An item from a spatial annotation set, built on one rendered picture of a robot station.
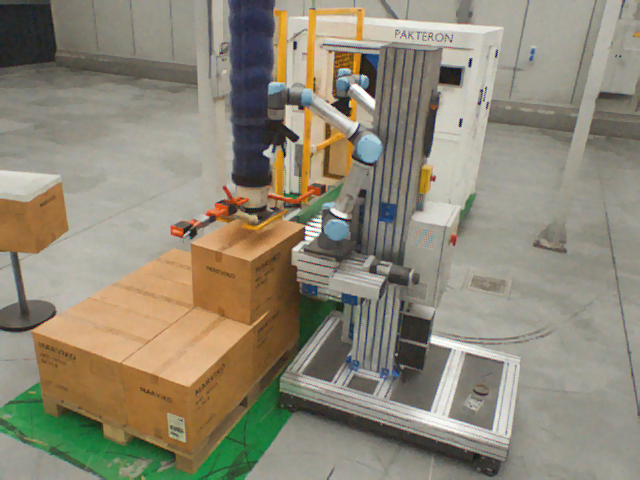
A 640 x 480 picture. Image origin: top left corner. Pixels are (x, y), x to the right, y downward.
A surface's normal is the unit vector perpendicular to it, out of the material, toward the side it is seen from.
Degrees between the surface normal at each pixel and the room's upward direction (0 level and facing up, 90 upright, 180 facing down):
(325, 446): 0
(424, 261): 90
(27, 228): 90
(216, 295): 90
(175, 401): 90
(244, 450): 0
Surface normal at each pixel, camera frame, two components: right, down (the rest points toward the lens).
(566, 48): -0.37, 0.37
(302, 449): 0.05, -0.91
